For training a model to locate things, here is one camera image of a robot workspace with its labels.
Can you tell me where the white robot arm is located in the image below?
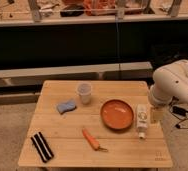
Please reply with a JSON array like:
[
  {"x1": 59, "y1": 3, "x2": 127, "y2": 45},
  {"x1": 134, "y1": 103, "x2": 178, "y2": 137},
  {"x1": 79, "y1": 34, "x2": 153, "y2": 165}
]
[{"x1": 148, "y1": 59, "x2": 188, "y2": 123}]

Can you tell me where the white squeeze bottle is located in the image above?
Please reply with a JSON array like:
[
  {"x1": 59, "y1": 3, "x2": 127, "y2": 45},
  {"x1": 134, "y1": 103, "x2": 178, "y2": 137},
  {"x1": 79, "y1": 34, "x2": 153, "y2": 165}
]
[{"x1": 136, "y1": 104, "x2": 148, "y2": 139}]

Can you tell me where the orange round plate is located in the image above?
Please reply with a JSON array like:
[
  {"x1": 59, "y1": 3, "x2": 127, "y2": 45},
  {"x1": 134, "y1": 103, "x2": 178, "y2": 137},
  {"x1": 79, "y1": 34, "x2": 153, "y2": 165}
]
[{"x1": 100, "y1": 99, "x2": 134, "y2": 130}]

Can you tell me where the translucent plastic cup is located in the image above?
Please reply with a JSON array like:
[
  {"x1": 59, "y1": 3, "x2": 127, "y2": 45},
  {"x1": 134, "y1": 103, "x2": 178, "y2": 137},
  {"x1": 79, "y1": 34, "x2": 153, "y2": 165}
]
[{"x1": 76, "y1": 82, "x2": 92, "y2": 105}]

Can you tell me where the blue sponge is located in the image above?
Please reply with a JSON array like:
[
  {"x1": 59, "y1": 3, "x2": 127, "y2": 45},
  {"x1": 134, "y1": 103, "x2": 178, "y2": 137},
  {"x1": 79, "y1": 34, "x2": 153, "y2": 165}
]
[{"x1": 56, "y1": 100, "x2": 77, "y2": 114}]

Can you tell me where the orange object on shelf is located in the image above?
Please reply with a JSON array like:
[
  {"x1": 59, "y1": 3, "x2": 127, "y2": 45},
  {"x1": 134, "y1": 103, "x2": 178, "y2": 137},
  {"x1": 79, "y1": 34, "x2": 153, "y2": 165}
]
[{"x1": 83, "y1": 0, "x2": 146, "y2": 16}]

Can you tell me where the black cable on floor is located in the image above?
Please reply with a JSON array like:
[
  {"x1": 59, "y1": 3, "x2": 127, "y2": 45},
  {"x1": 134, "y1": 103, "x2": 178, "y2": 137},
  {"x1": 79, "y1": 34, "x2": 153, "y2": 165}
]
[{"x1": 168, "y1": 99, "x2": 188, "y2": 158}]

